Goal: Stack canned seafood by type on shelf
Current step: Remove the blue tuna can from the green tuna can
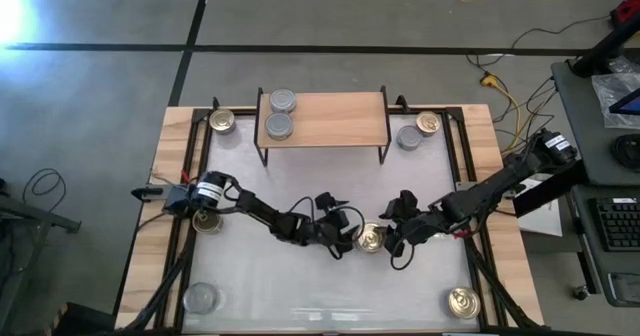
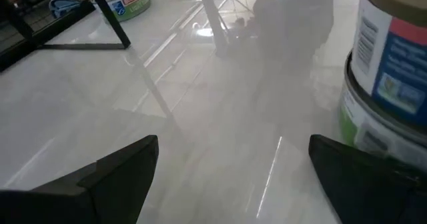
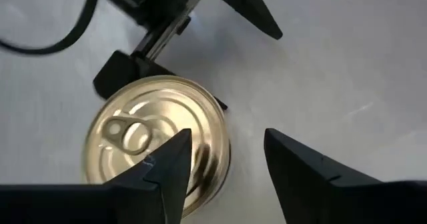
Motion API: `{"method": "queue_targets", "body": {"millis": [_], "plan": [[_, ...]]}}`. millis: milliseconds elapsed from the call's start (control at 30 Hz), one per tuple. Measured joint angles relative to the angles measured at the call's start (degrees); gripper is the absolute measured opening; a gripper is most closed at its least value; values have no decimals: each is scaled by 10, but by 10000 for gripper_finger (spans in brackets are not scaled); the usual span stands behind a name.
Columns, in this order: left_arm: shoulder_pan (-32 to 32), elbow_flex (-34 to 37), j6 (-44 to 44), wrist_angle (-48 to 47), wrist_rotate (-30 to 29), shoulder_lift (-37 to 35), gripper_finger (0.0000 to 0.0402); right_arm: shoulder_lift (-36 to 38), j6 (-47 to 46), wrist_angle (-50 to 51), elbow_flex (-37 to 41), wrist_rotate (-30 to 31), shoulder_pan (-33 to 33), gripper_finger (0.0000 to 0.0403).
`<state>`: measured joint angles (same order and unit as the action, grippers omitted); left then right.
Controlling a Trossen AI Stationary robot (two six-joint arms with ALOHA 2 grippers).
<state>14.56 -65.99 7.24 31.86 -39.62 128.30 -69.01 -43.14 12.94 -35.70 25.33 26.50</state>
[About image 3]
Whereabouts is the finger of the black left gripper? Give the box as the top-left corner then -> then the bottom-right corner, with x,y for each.
92,49 -> 230,111
216,0 -> 284,41

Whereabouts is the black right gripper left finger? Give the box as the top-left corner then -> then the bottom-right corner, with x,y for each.
0,128 -> 193,224

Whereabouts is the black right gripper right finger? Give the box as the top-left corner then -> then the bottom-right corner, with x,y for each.
263,127 -> 427,224

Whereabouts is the gold lid blue label can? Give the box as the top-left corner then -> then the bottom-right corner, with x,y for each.
81,75 -> 232,218

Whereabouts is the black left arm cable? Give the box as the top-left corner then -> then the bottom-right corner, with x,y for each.
0,0 -> 103,57

